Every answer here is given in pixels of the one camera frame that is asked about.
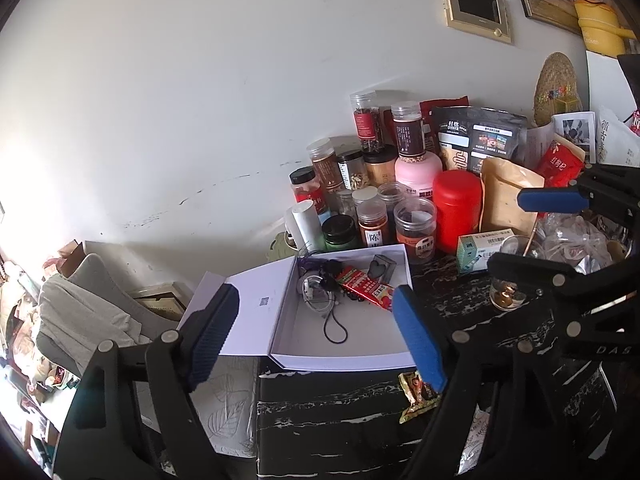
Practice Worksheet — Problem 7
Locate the green snack packet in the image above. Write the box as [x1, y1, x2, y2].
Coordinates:
[398, 370, 442, 426]

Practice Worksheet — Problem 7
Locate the grey cloth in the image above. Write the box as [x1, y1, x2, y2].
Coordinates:
[35, 277, 153, 376]

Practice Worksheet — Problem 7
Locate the tall jar red label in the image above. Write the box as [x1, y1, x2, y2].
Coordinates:
[349, 91, 387, 154]

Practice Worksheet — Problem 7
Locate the dark green glass jar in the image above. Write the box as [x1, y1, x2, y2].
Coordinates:
[321, 215, 362, 254]

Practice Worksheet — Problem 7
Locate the black lid nut jar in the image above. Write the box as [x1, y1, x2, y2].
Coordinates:
[336, 150, 372, 191]

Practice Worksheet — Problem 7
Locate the clear glass cup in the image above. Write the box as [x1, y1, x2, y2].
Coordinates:
[490, 235, 545, 312]

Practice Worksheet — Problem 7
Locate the pale green ceramic pot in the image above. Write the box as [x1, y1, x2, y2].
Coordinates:
[271, 232, 302, 263]

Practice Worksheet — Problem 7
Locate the white green medicine box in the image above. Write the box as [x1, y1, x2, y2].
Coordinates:
[457, 232, 516, 277]

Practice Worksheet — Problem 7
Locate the pink jar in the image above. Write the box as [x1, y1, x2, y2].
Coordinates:
[394, 152, 444, 202]

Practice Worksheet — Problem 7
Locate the white gift box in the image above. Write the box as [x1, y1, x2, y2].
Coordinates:
[177, 244, 415, 372]

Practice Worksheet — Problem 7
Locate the clear jar dark label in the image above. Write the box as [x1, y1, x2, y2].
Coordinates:
[393, 197, 438, 265]

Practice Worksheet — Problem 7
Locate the white printed packet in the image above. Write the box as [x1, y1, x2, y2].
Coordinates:
[457, 405, 493, 467]

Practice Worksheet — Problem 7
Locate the white cylinder bottle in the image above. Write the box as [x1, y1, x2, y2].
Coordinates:
[285, 200, 324, 252]

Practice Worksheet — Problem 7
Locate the woven straw fan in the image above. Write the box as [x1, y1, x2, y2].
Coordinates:
[533, 52, 582, 127]

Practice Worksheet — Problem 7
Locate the orange label spice jar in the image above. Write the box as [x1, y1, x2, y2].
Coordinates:
[356, 202, 392, 249]

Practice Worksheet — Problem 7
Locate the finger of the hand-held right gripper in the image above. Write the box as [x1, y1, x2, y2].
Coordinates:
[517, 162, 640, 233]
[487, 250, 640, 321]

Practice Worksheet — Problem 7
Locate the kraft paper pouch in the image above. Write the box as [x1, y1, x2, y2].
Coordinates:
[480, 156, 546, 239]

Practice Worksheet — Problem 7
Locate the red canister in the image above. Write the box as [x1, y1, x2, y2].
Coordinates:
[432, 170, 484, 256]

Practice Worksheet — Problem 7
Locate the black pouch orange graphic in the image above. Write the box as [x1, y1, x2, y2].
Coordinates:
[431, 106, 473, 173]

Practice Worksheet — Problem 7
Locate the wall intercom panel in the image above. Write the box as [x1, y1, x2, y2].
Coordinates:
[438, 0, 515, 45]

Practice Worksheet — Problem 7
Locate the grey leaf-pattern chair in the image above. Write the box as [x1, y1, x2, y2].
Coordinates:
[35, 252, 259, 461]

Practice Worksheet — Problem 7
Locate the clear plastic bag of nuts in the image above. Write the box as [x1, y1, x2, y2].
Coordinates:
[539, 212, 628, 273]

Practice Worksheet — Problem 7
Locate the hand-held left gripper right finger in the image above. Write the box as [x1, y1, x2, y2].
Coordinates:
[392, 285, 576, 480]

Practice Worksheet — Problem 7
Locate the black cord strap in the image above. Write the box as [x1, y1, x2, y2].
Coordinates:
[322, 302, 352, 346]

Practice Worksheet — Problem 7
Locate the white printed bag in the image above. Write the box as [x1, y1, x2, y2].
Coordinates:
[595, 104, 640, 167]

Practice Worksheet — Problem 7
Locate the brown spice jar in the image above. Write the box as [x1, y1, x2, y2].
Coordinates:
[306, 138, 347, 192]

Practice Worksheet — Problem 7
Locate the red goji bag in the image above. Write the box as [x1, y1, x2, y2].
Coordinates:
[536, 137, 587, 189]

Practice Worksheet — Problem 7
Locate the red label plastic jar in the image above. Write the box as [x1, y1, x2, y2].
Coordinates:
[289, 167, 327, 217]

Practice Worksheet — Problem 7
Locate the white photo card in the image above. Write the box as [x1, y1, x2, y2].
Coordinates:
[550, 110, 599, 162]

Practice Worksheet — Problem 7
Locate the wooden frame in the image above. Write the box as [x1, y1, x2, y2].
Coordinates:
[126, 281, 194, 322]

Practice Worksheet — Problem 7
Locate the small clear plastic jar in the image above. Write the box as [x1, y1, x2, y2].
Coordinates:
[351, 186, 382, 211]
[377, 182, 407, 207]

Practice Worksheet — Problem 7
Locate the tall jar dark label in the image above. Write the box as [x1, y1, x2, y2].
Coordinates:
[390, 101, 427, 157]

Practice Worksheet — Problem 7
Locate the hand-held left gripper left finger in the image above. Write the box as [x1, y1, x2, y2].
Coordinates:
[55, 284, 241, 480]

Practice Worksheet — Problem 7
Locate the black printed food bag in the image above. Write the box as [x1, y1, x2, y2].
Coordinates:
[470, 106, 529, 166]

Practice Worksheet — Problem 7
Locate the white charging cable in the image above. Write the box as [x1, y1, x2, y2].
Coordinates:
[299, 270, 341, 313]

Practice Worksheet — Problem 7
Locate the red snack packet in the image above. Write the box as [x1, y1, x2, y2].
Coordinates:
[335, 266, 397, 314]

